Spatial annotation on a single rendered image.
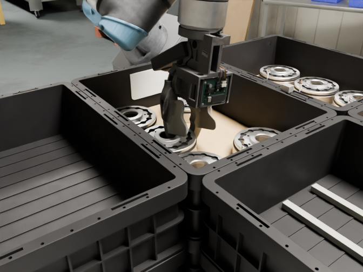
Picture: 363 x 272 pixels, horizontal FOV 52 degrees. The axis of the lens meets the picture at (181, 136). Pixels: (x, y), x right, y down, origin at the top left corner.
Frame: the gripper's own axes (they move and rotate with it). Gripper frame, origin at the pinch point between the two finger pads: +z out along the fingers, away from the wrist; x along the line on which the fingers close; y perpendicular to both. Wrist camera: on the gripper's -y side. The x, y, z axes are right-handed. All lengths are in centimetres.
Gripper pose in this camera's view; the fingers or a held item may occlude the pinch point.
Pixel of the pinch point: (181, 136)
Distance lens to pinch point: 68.4
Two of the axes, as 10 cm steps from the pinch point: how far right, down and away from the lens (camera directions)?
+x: 8.0, -1.9, 5.6
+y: 5.9, 4.0, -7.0
